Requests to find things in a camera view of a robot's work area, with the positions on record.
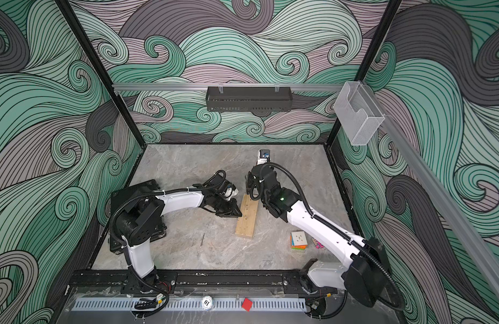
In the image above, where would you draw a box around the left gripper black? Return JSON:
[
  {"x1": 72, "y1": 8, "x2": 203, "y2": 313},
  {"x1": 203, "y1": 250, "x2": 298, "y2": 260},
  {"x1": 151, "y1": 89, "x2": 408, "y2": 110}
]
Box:
[{"x1": 212, "y1": 196, "x2": 243, "y2": 218}]

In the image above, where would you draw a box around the wooden block with nails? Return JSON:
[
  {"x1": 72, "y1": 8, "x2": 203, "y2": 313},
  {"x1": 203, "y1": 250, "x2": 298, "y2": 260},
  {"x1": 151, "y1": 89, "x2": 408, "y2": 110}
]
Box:
[{"x1": 235, "y1": 194, "x2": 260, "y2": 238}]

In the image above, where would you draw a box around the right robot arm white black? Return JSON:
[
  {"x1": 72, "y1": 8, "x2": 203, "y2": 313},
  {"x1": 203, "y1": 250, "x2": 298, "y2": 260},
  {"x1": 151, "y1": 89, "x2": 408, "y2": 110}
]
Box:
[{"x1": 246, "y1": 162, "x2": 393, "y2": 307}]

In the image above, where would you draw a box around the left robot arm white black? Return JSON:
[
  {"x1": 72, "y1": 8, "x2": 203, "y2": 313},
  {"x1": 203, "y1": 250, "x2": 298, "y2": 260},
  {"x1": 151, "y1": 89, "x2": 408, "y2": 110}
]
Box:
[{"x1": 109, "y1": 174, "x2": 242, "y2": 285}]

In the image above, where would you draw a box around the colourful puzzle cube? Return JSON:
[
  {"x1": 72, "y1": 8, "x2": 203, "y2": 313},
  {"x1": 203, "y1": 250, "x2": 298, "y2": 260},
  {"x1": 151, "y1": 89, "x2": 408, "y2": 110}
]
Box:
[{"x1": 290, "y1": 231, "x2": 308, "y2": 250}]

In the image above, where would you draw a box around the black case on table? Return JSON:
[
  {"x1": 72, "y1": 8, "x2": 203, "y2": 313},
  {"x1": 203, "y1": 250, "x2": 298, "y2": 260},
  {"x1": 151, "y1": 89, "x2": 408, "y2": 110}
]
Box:
[{"x1": 110, "y1": 180, "x2": 167, "y2": 255}]

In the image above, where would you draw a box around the small pink toy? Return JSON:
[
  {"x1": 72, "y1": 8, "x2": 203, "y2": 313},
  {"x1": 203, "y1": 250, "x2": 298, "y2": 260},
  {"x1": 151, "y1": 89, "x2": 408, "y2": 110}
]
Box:
[{"x1": 311, "y1": 238, "x2": 324, "y2": 249}]

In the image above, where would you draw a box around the small red cube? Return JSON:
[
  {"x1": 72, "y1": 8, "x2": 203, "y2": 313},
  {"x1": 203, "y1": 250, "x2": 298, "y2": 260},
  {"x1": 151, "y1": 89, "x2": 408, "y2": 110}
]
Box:
[{"x1": 241, "y1": 298, "x2": 253, "y2": 312}]

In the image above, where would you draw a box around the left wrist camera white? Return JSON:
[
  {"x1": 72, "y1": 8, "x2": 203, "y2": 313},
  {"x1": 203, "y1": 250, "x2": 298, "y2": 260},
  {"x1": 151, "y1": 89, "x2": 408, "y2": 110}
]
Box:
[{"x1": 225, "y1": 184, "x2": 239, "y2": 200}]

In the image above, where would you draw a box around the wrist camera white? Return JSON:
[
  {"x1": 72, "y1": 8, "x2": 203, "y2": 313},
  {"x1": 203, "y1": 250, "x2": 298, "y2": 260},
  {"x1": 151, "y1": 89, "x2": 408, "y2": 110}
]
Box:
[
  {"x1": 225, "y1": 184, "x2": 239, "y2": 200},
  {"x1": 257, "y1": 148, "x2": 270, "y2": 165}
]

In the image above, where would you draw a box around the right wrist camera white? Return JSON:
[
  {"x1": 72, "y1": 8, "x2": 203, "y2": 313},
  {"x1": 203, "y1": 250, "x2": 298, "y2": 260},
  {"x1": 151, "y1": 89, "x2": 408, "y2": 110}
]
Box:
[{"x1": 257, "y1": 148, "x2": 270, "y2": 165}]

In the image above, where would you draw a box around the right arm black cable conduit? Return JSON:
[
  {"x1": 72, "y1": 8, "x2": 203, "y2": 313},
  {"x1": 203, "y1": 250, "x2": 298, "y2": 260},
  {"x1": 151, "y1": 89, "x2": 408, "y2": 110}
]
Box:
[{"x1": 249, "y1": 161, "x2": 404, "y2": 321}]

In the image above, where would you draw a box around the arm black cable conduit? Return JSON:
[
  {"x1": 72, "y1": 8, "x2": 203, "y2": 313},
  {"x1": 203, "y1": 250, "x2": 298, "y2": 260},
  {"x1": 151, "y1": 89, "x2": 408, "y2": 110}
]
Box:
[
  {"x1": 107, "y1": 169, "x2": 228, "y2": 319},
  {"x1": 249, "y1": 161, "x2": 404, "y2": 321}
]

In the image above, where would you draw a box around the black perforated wall shelf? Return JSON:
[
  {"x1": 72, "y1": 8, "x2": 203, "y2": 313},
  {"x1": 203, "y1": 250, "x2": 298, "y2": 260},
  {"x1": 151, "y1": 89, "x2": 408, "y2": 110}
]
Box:
[{"x1": 206, "y1": 86, "x2": 293, "y2": 114}]

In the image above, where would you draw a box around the aluminium rail back wall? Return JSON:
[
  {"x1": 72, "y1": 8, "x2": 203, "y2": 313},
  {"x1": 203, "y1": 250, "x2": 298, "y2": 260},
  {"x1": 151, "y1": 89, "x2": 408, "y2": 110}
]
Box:
[{"x1": 113, "y1": 82, "x2": 343, "y2": 93}]

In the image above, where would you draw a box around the aluminium rail wall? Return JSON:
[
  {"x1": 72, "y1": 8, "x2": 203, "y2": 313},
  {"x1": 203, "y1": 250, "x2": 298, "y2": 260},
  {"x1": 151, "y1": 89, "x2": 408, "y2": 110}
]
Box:
[
  {"x1": 113, "y1": 82, "x2": 343, "y2": 93},
  {"x1": 360, "y1": 82, "x2": 499, "y2": 300}
]

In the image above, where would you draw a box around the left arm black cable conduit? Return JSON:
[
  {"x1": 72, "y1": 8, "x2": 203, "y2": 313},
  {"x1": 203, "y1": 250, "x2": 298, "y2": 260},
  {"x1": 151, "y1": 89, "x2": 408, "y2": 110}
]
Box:
[{"x1": 107, "y1": 169, "x2": 228, "y2": 319}]

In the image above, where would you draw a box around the clear plastic wall bin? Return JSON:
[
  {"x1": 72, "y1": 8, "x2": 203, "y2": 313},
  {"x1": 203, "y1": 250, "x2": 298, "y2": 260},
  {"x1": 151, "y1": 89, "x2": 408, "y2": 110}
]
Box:
[{"x1": 334, "y1": 81, "x2": 385, "y2": 146}]

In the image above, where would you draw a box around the white slotted cable duct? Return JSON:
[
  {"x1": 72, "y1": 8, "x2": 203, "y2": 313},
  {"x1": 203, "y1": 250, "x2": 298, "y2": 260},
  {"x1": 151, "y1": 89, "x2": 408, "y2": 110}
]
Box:
[{"x1": 71, "y1": 297, "x2": 307, "y2": 313}]

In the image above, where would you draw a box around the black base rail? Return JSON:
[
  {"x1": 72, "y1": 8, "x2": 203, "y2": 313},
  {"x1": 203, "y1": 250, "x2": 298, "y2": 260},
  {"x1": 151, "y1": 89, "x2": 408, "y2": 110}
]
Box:
[{"x1": 66, "y1": 269, "x2": 396, "y2": 294}]

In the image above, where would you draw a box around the aluminium rail right wall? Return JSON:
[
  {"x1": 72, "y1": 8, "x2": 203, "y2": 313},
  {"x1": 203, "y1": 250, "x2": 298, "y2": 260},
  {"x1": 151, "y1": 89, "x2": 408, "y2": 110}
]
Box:
[{"x1": 360, "y1": 82, "x2": 499, "y2": 300}]

